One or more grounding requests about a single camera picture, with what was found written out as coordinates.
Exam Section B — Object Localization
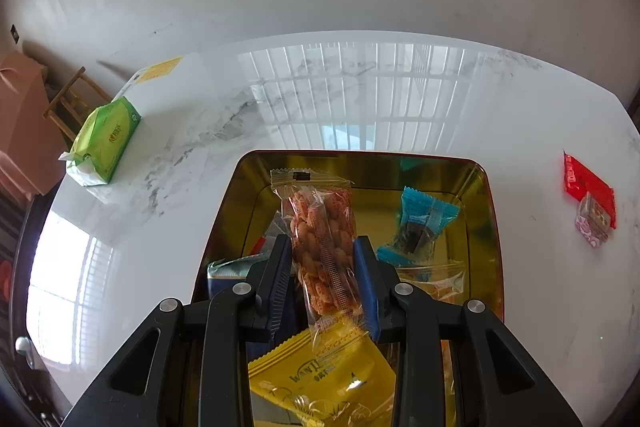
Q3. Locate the gold metal tray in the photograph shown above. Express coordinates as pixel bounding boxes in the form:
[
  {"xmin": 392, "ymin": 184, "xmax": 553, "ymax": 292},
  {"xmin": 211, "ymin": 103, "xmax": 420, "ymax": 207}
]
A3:
[{"xmin": 190, "ymin": 149, "xmax": 505, "ymax": 427}]

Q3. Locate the teal candy packet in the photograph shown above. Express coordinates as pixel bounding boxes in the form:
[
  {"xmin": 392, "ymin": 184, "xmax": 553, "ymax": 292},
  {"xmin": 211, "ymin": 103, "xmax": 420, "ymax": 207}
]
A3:
[{"xmin": 375, "ymin": 186, "xmax": 463, "ymax": 269}]

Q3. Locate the wooden chair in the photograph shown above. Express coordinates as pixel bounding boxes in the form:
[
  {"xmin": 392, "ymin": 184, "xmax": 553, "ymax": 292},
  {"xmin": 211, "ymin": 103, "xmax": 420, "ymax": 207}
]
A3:
[{"xmin": 42, "ymin": 66, "xmax": 113, "ymax": 148}]

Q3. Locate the silver door handle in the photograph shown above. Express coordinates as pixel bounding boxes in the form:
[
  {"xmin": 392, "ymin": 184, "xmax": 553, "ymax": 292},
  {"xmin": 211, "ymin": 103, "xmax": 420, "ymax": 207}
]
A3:
[{"xmin": 14, "ymin": 334, "xmax": 38, "ymax": 370}]

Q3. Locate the gold foil snack packet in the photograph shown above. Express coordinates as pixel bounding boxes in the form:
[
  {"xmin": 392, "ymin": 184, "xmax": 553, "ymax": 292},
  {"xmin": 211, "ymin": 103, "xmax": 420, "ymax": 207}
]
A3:
[{"xmin": 247, "ymin": 312, "xmax": 401, "ymax": 427}]

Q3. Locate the yellow paper label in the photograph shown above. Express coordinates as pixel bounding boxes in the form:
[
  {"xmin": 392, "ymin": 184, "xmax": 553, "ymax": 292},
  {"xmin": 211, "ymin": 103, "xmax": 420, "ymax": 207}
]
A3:
[{"xmin": 127, "ymin": 56, "xmax": 185, "ymax": 88}]

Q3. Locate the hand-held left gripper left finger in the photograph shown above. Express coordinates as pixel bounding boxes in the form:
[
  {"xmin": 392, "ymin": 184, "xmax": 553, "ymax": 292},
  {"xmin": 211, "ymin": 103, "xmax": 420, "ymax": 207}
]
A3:
[{"xmin": 62, "ymin": 234, "xmax": 293, "ymax": 427}]

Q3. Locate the red snack packet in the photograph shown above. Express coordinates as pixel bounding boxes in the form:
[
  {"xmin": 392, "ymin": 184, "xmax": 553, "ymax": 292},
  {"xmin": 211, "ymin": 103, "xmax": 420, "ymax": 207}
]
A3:
[{"xmin": 562, "ymin": 151, "xmax": 618, "ymax": 230}]

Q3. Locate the green tissue pack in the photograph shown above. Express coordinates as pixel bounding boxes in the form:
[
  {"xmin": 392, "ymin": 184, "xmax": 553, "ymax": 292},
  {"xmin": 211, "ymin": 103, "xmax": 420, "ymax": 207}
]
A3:
[{"xmin": 59, "ymin": 97, "xmax": 142, "ymax": 186}]

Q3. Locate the pink cardboard box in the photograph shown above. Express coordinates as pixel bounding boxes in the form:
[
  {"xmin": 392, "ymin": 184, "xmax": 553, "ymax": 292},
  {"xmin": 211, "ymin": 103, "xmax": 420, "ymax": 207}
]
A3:
[{"xmin": 0, "ymin": 52, "xmax": 66, "ymax": 198}]

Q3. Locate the blue and white snack packet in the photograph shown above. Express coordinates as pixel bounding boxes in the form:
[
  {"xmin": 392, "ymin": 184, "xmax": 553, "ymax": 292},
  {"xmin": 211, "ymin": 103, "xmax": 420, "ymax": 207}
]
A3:
[{"xmin": 206, "ymin": 254, "xmax": 273, "ymax": 303}]

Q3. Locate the small clear snack packet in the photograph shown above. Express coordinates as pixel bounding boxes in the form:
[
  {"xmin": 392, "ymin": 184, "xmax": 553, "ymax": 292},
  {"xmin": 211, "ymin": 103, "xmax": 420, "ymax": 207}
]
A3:
[{"xmin": 574, "ymin": 193, "xmax": 613, "ymax": 249}]

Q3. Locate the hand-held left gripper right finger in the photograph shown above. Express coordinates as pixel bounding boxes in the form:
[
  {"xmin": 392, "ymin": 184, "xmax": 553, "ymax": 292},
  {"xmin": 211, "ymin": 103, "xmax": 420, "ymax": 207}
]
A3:
[{"xmin": 352, "ymin": 234, "xmax": 583, "ymax": 427}]

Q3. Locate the clear peanut packet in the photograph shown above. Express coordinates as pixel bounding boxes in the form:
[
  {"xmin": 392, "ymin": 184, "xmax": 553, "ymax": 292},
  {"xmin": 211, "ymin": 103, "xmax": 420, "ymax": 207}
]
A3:
[
  {"xmin": 400, "ymin": 259, "xmax": 471, "ymax": 308},
  {"xmin": 270, "ymin": 168, "xmax": 363, "ymax": 353}
]

